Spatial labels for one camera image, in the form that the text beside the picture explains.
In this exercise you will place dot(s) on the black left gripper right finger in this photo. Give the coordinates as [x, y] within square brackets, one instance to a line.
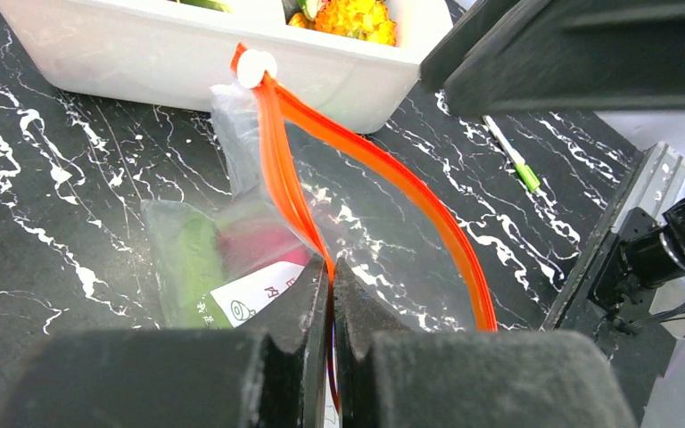
[389, 375]

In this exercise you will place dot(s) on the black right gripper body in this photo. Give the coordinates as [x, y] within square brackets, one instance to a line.
[514, 56]

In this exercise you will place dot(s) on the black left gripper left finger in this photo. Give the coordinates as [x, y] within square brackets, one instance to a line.
[267, 372]

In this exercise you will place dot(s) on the purple beet toy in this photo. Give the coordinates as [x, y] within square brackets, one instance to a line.
[247, 248]

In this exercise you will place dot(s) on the green leaf toy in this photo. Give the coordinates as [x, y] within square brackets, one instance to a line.
[193, 268]

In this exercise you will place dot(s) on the clear zip bag orange zipper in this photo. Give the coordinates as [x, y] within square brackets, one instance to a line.
[344, 197]

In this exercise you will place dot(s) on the white green pen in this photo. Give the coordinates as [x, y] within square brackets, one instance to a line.
[523, 170]

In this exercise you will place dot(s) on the orange marigold flower toy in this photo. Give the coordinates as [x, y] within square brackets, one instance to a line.
[366, 20]

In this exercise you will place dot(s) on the white plastic bin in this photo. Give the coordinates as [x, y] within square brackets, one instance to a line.
[162, 52]

